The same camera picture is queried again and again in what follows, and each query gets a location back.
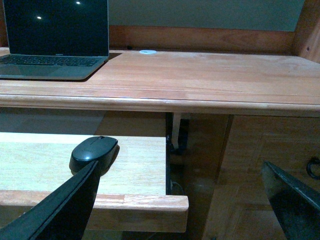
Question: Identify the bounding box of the black metal drawer handle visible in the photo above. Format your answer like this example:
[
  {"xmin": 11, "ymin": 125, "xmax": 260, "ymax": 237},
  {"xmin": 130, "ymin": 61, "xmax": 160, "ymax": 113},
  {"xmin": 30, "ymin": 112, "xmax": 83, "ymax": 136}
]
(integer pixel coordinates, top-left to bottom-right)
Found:
[{"xmin": 306, "ymin": 156, "xmax": 320, "ymax": 180}]

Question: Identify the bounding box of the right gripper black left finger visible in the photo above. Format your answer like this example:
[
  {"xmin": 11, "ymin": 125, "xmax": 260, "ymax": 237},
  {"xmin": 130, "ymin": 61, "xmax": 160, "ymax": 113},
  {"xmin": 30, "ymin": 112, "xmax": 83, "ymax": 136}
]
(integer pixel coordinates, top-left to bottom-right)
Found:
[{"xmin": 0, "ymin": 161, "xmax": 101, "ymax": 240}]

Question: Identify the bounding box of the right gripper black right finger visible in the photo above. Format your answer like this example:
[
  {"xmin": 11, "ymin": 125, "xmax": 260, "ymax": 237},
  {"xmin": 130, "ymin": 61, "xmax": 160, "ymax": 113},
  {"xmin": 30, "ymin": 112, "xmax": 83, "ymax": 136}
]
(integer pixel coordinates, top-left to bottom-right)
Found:
[{"xmin": 261, "ymin": 161, "xmax": 320, "ymax": 240}]

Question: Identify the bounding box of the grey open laptop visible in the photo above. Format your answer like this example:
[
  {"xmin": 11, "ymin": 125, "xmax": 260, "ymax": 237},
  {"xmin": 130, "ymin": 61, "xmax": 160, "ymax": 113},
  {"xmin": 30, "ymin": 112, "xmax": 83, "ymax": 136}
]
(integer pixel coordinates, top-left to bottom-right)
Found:
[{"xmin": 0, "ymin": 0, "xmax": 110, "ymax": 81}]

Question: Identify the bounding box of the black wireless mouse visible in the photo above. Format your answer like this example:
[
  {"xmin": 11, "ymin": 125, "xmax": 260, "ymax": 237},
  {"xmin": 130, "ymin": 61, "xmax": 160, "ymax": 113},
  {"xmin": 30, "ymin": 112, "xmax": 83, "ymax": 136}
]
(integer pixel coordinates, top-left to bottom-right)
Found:
[{"xmin": 69, "ymin": 136, "xmax": 120, "ymax": 176}]

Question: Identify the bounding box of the wooden pull-out keyboard tray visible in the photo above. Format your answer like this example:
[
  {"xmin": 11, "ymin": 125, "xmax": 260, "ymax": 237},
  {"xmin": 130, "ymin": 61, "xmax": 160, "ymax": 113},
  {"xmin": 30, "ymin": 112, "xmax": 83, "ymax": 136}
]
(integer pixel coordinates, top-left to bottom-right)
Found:
[{"xmin": 0, "ymin": 132, "xmax": 189, "ymax": 233}]

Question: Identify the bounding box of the wooden desk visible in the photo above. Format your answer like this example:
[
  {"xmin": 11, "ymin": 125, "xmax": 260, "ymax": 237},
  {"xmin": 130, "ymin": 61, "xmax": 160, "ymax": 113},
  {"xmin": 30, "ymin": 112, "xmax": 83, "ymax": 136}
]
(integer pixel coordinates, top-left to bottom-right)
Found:
[{"xmin": 0, "ymin": 0, "xmax": 320, "ymax": 240}]

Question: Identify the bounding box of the white cable grommet cover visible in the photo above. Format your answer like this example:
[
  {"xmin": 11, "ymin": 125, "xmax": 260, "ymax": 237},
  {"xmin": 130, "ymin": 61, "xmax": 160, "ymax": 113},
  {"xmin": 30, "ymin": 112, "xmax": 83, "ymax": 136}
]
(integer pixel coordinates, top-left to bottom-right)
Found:
[{"xmin": 139, "ymin": 49, "xmax": 157, "ymax": 55}]

